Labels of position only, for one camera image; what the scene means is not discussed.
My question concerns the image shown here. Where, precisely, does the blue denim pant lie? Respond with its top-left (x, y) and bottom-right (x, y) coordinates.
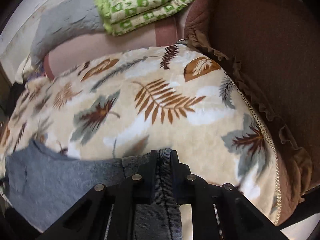
top-left (5, 140), bottom-right (182, 239)

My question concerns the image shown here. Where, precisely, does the cream leaf-print blanket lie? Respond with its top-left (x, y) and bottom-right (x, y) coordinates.
top-left (1, 44), bottom-right (281, 224)

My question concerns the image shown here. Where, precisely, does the black cloth at bed edge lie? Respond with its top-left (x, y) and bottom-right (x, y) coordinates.
top-left (5, 82), bottom-right (25, 118)

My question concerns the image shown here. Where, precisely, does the pink bolster cushion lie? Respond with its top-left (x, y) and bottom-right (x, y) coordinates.
top-left (43, 16), bottom-right (183, 79)

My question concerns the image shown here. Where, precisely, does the white crumpled cloth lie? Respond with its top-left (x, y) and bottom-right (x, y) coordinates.
top-left (15, 54), bottom-right (35, 84)

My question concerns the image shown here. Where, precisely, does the brown sofa with ruffle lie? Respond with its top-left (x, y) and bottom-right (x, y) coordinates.
top-left (184, 0), bottom-right (319, 224)

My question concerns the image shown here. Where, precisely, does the green white patterned blanket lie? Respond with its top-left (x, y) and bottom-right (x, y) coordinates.
top-left (94, 0), bottom-right (194, 36)

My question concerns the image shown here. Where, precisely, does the grey quilted pillow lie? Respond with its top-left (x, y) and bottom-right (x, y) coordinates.
top-left (30, 0), bottom-right (104, 65)

